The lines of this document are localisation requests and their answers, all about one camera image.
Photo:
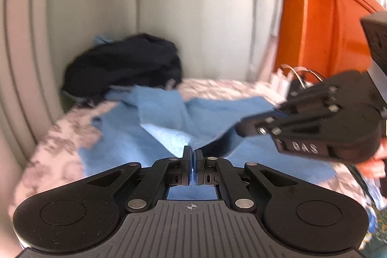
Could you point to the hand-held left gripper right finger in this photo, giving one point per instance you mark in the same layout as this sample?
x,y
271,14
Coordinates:
x,y
198,164

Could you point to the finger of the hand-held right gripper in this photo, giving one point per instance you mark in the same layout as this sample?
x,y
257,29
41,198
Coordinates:
x,y
257,125
332,88

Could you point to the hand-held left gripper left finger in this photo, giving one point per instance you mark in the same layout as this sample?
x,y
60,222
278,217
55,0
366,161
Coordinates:
x,y
188,164

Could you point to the blue towel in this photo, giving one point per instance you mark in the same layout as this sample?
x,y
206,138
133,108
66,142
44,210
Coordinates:
x,y
121,140

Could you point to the dark navy clothes pile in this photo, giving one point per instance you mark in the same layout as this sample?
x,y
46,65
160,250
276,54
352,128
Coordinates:
x,y
121,70

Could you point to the person's right hand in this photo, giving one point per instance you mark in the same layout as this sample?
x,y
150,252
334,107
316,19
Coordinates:
x,y
378,168

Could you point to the white charger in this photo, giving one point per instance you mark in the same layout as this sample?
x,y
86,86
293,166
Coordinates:
x,y
281,82

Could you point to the orange wooden headboard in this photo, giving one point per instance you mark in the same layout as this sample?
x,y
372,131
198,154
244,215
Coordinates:
x,y
317,19

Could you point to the dark floral cloth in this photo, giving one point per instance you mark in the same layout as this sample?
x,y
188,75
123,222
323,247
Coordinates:
x,y
379,215

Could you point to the floral fleece blanket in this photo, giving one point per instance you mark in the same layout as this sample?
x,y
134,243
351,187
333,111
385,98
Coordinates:
x,y
51,140

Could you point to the pale green curtain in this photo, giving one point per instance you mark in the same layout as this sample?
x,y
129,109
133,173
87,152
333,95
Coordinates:
x,y
181,4

